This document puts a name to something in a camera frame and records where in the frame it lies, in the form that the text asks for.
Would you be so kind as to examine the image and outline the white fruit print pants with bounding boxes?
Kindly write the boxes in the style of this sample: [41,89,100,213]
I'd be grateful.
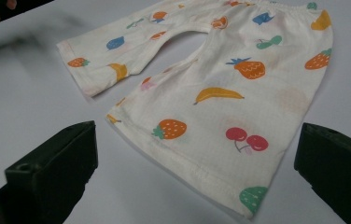
[56,0,334,220]

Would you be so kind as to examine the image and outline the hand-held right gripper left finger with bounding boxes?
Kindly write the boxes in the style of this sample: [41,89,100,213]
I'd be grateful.
[5,120,99,224]

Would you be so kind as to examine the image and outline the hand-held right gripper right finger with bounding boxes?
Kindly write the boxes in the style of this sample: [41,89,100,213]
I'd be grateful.
[293,122,351,224]

